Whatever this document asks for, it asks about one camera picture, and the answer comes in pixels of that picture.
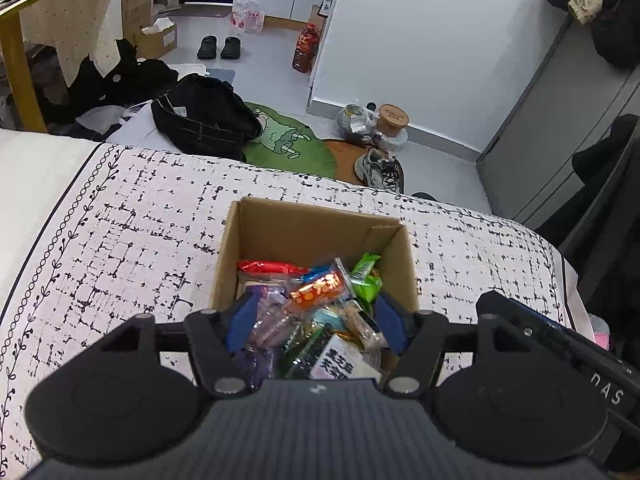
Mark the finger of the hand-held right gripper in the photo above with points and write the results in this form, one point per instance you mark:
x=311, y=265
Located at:
x=510, y=315

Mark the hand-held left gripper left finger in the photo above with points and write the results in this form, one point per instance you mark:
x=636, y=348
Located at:
x=242, y=322

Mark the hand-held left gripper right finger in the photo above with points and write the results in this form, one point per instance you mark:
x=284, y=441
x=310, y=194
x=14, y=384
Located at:
x=392, y=322

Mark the orange beige snack bar packet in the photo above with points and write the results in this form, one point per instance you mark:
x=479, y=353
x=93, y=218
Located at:
x=365, y=330

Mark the clear snack packet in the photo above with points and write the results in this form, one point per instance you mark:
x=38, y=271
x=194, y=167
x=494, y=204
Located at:
x=272, y=317

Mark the purple snack packet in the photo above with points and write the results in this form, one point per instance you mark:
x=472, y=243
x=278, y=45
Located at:
x=257, y=367

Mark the bright green snack packet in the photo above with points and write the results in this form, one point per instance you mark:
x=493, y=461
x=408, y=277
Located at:
x=367, y=280

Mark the red and white snack packet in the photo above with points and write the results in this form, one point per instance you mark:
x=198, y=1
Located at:
x=270, y=267

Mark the large green snack packet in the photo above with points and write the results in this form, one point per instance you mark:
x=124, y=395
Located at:
x=300, y=352

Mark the teal green snack packet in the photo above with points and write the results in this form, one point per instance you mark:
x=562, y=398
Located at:
x=327, y=317

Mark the blue snack packet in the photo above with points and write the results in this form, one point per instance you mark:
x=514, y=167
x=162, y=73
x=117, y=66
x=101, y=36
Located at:
x=315, y=275

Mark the pink plastic item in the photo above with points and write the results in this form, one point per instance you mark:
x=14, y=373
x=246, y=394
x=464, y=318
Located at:
x=600, y=330

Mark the black chair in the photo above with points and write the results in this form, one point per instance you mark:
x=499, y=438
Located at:
x=605, y=240

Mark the black and white printed blanket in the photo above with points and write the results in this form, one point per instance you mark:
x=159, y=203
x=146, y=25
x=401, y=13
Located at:
x=125, y=240

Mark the grey sneaker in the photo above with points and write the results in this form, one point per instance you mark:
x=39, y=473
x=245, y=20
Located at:
x=380, y=170

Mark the orange round rug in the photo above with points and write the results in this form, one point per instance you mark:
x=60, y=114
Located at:
x=345, y=160

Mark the white plastic container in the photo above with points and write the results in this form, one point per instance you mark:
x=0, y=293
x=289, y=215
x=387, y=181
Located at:
x=392, y=144

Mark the green cartoon rug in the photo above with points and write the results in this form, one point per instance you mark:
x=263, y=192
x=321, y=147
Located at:
x=290, y=145

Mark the grey door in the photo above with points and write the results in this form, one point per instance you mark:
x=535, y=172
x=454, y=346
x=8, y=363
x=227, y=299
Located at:
x=550, y=135

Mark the black coat with white lining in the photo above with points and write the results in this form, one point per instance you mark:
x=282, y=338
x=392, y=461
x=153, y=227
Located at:
x=610, y=150

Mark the brown paper tub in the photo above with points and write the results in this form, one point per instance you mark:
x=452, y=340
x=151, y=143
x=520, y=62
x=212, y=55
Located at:
x=393, y=117

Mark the clear trash bag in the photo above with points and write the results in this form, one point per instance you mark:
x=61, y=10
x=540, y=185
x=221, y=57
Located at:
x=356, y=120

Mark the black bag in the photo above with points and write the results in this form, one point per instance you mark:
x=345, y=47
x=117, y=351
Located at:
x=205, y=117

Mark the small blue floor mat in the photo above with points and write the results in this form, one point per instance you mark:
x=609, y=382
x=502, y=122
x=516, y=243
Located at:
x=222, y=75

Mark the white bed sheet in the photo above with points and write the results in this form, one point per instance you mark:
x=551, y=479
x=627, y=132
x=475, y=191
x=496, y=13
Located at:
x=35, y=185

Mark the black slipper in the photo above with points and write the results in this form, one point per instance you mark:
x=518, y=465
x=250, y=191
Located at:
x=207, y=47
x=231, y=47

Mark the black clothes pile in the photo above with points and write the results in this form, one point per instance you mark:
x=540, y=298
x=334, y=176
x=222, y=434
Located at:
x=100, y=85

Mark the red cooking oil bottle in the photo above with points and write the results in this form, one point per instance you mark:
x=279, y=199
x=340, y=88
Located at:
x=306, y=50

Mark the small open cardboard box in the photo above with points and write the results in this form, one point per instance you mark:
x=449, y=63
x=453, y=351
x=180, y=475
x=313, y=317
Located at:
x=157, y=40

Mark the pack of water bottles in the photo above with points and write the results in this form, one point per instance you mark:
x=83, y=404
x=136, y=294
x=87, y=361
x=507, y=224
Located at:
x=247, y=16

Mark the hanging black jacket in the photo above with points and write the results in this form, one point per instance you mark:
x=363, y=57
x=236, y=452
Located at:
x=615, y=15

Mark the tall cardboard box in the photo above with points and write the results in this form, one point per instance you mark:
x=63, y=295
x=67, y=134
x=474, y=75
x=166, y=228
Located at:
x=135, y=10

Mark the yellow wooden table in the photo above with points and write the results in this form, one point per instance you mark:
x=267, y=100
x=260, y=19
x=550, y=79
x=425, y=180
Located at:
x=25, y=60

